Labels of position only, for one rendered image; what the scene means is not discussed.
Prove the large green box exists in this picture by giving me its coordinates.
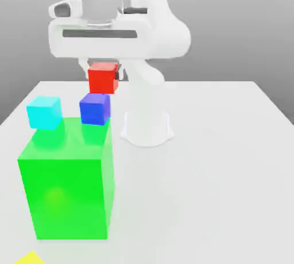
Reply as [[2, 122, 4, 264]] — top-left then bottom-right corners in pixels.
[[17, 116, 116, 241]]

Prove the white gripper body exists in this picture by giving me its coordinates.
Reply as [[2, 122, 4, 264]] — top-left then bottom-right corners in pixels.
[[48, 14, 153, 60]]

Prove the small blue cube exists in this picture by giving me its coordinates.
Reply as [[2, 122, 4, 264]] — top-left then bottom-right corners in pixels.
[[79, 93, 111, 127]]

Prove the small red cube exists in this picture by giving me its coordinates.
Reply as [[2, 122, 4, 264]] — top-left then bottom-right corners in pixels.
[[87, 62, 121, 95]]

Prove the small cyan cube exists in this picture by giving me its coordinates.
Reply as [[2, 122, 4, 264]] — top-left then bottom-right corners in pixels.
[[25, 95, 63, 131]]

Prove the small yellow cube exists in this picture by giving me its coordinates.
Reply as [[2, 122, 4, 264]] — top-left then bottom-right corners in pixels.
[[13, 250, 46, 264]]

